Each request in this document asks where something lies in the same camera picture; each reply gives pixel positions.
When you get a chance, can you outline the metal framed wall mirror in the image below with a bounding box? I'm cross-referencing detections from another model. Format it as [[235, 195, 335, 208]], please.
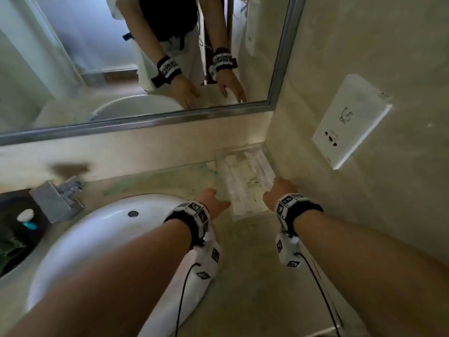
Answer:
[[0, 0, 308, 147]]

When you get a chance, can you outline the black left wristband with markers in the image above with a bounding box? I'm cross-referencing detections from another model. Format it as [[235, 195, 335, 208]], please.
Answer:
[[164, 201, 211, 250]]

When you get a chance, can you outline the clear acrylic tray box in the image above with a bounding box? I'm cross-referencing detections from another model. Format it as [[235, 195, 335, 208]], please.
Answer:
[[214, 143, 278, 221]]

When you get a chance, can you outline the green scouring pad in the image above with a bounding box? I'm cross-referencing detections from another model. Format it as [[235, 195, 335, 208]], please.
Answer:
[[0, 234, 27, 274]]

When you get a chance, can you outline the black left camera cable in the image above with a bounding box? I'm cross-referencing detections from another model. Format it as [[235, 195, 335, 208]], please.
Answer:
[[174, 262, 201, 337]]

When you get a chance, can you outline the black camera cable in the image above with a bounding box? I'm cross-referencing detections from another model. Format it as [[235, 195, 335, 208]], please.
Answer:
[[174, 262, 201, 337], [294, 252, 341, 337]]

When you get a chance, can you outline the black right camera cable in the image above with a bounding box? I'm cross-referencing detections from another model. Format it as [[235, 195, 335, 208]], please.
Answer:
[[294, 252, 341, 337]]

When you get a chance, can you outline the person's left forearm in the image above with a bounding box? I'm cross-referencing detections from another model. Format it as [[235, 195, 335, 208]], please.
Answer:
[[0, 219, 192, 337]]

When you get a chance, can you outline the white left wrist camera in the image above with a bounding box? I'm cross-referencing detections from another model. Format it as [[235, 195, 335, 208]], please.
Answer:
[[188, 231, 222, 288]]

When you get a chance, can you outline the dark round tray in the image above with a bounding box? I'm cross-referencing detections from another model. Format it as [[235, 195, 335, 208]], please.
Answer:
[[0, 188, 51, 279]]

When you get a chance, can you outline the white wall socket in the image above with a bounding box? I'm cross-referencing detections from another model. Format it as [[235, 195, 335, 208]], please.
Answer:
[[311, 74, 393, 171]]

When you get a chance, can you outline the person's right hand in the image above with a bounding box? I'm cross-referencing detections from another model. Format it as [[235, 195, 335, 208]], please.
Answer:
[[263, 177, 299, 209]]

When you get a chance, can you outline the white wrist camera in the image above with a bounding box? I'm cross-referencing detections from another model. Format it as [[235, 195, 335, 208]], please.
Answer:
[[188, 231, 222, 288], [275, 231, 302, 268]]

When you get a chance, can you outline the person's left hand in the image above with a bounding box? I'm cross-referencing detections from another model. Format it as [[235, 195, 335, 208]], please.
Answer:
[[196, 188, 231, 220]]

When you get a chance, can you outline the white round sink basin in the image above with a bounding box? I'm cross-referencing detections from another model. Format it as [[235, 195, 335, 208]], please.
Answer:
[[26, 193, 225, 337]]

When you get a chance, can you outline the chrome faucet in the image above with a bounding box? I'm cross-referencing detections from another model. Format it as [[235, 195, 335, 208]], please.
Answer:
[[29, 176, 86, 224]]

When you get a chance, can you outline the person's right forearm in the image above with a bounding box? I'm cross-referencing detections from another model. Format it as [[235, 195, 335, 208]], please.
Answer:
[[293, 210, 449, 337]]

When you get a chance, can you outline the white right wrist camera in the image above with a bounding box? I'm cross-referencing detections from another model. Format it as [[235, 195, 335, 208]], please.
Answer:
[[275, 231, 302, 268]]

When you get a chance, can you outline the black right wristband with markers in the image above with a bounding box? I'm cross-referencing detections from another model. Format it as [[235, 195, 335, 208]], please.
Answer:
[[274, 193, 324, 238]]

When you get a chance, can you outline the black wristband with markers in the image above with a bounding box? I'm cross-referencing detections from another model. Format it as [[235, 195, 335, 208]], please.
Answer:
[[274, 193, 324, 238], [164, 201, 211, 250]]

